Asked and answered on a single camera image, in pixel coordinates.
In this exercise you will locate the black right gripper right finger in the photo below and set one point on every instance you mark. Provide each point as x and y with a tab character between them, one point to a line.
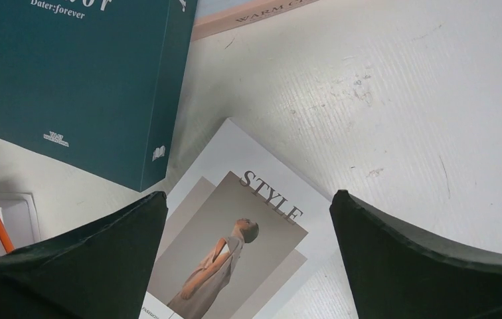
398	270

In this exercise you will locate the pink floral Designer Fate book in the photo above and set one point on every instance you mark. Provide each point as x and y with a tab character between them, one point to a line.
216	16

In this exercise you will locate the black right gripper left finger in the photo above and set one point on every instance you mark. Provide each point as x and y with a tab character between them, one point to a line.
99	270

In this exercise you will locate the teal Humor book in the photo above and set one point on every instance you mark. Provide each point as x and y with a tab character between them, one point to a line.
95	84

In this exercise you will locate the white Style magazine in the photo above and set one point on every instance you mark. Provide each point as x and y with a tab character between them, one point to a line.
246	236

